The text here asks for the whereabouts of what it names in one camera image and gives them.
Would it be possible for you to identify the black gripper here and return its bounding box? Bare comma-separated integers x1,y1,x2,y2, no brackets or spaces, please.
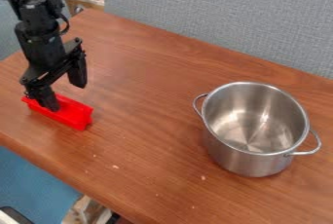
15,22,87,112

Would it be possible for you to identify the red plastic block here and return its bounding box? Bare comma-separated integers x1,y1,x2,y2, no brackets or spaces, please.
21,94,94,131

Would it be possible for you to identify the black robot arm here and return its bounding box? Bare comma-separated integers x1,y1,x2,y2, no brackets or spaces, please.
7,0,87,112

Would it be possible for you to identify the stainless steel pot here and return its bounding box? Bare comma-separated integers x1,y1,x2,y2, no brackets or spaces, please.
193,81,318,177

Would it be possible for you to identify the black cable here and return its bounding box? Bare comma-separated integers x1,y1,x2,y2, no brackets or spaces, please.
56,14,71,36

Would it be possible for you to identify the wooden table leg frame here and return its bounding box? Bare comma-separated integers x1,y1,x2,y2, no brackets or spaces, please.
62,196,112,224

